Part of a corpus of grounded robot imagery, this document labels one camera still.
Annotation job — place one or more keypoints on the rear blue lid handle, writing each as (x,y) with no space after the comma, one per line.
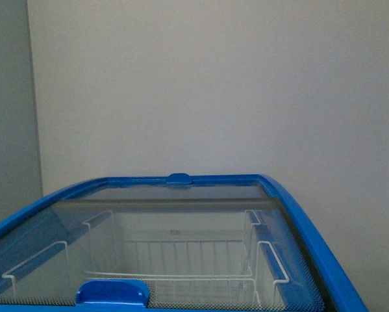
(179,179)

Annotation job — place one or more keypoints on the sliding glass freezer lid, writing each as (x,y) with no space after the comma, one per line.
(181,234)

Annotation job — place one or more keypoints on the blue lid handle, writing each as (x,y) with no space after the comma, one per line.
(179,179)
(113,292)

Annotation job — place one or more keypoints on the white wire freezer basket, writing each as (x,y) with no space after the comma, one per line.
(203,260)

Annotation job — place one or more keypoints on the white blue chest freezer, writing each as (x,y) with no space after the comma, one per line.
(317,234)

